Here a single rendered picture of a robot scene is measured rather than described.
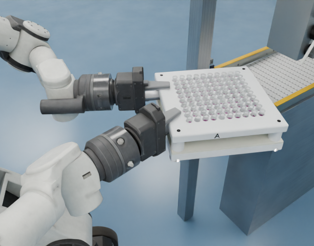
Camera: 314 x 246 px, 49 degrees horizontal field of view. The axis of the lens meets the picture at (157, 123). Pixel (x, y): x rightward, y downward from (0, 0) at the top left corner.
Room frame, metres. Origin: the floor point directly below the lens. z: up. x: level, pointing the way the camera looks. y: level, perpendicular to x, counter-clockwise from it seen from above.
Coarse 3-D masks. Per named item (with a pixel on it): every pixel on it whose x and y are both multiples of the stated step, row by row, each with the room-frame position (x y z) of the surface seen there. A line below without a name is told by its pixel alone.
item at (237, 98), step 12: (192, 84) 0.69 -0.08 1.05; (204, 84) 0.68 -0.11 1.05; (216, 84) 0.68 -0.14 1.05; (228, 84) 0.68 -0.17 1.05; (192, 96) 0.63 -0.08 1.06; (204, 96) 0.64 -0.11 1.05; (228, 96) 0.63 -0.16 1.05; (240, 96) 0.64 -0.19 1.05; (192, 108) 0.59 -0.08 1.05; (216, 108) 0.59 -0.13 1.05; (228, 108) 0.59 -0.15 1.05; (240, 108) 0.59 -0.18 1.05; (252, 108) 0.59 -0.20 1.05
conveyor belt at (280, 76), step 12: (264, 60) 1.20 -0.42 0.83; (276, 60) 1.20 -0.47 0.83; (288, 60) 1.20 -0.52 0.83; (300, 60) 1.20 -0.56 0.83; (312, 60) 1.20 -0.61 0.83; (252, 72) 1.11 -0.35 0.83; (264, 72) 1.11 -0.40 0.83; (276, 72) 1.11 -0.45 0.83; (288, 72) 1.11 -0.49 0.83; (300, 72) 1.11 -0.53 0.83; (312, 72) 1.11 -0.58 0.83; (264, 84) 1.02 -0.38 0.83; (276, 84) 1.02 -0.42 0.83; (288, 84) 1.02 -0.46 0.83; (300, 84) 1.02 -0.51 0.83; (276, 96) 0.95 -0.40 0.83
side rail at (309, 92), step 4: (312, 88) 0.95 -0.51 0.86; (304, 92) 0.93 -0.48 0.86; (308, 92) 0.94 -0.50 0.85; (312, 92) 0.95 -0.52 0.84; (296, 96) 0.90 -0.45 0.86; (300, 96) 0.92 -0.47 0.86; (304, 96) 0.93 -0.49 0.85; (292, 100) 0.89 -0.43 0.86; (296, 100) 0.91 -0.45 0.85; (300, 100) 0.92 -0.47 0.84; (284, 104) 0.87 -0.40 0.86; (288, 104) 0.88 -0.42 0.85; (292, 104) 0.90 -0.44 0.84; (280, 108) 0.86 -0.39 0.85; (284, 108) 0.87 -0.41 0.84
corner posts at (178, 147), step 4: (280, 132) 0.54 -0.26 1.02; (268, 136) 0.55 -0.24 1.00; (272, 136) 0.55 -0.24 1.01; (276, 136) 0.54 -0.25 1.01; (280, 136) 0.55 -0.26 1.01; (272, 140) 0.54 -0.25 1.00; (276, 140) 0.54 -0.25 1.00; (172, 144) 0.52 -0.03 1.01; (176, 144) 0.51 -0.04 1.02; (180, 144) 0.51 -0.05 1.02; (172, 148) 0.52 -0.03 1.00; (176, 148) 0.51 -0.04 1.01; (180, 148) 0.51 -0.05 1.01
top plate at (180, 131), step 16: (160, 80) 0.71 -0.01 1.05; (208, 80) 0.71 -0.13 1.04; (256, 80) 0.71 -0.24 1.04; (160, 96) 0.65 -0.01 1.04; (176, 96) 0.64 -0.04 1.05; (208, 96) 0.64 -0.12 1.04; (224, 96) 0.64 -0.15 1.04; (256, 96) 0.64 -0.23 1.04; (192, 112) 0.58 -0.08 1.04; (272, 112) 0.58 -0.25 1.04; (176, 128) 0.53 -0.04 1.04; (192, 128) 0.53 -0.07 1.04; (208, 128) 0.53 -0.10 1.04; (224, 128) 0.53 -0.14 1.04; (240, 128) 0.53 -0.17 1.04; (256, 128) 0.53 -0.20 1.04; (272, 128) 0.54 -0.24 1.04
